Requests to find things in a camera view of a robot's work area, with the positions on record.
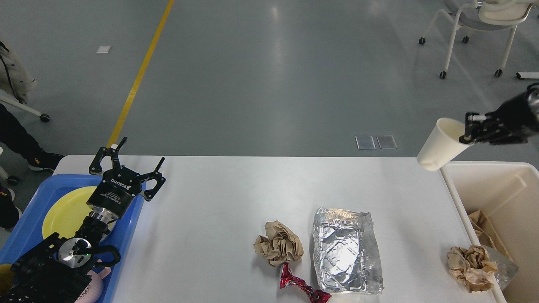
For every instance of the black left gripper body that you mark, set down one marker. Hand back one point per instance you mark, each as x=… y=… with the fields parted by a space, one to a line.
x=116 y=191

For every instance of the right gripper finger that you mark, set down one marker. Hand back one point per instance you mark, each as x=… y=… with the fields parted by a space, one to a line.
x=474 y=129

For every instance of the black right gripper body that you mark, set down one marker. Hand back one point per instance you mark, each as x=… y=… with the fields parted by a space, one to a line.
x=515 y=120

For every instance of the white paper cup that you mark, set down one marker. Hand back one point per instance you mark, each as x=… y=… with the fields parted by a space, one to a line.
x=442 y=145

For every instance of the yellow plastic plate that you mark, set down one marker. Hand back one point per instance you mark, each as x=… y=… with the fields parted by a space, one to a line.
x=66 y=215

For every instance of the pink ceramic mug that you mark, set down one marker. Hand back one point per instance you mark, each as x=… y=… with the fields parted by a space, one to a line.
x=95 y=288

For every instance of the brown paper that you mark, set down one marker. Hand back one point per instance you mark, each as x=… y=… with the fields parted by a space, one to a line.
x=472 y=268
x=486 y=233

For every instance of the brown paper ball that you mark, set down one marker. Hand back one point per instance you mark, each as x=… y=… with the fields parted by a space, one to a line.
x=279 y=245

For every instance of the aluminium foil tray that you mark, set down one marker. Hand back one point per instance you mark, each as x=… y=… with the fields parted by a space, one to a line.
x=346 y=254
x=506 y=269

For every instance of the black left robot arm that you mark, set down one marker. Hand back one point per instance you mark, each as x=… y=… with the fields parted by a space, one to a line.
x=57 y=270

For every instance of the white chair base right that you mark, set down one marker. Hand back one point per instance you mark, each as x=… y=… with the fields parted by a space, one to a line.
x=527 y=75

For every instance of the beige plastic bin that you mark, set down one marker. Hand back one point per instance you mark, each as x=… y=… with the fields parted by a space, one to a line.
x=508 y=193

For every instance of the person in black trousers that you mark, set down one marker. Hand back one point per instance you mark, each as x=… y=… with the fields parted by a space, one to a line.
x=16 y=138

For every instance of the right clear floor plate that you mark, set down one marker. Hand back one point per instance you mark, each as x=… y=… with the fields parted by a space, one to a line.
x=387 y=142

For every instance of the clear floor plate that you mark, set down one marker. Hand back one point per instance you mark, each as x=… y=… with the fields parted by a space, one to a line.
x=387 y=142
x=365 y=142

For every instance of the blue plastic tray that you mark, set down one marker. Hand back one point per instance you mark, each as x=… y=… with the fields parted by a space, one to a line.
x=29 y=230

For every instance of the brown paper in bin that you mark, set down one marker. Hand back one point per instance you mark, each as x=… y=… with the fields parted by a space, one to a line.
x=486 y=233

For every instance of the left clear floor plate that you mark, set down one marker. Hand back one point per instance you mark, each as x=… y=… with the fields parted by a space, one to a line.
x=365 y=142

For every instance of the white office chair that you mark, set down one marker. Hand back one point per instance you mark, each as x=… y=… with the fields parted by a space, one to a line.
x=482 y=15

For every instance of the chair with beige coat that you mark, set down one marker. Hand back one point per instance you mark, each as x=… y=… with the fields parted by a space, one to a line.
x=16 y=82

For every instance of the blue ceramic mug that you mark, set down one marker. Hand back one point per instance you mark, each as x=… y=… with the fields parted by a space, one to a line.
x=6 y=277

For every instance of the red foil wrapper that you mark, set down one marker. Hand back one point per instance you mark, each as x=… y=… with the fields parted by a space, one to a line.
x=287 y=279

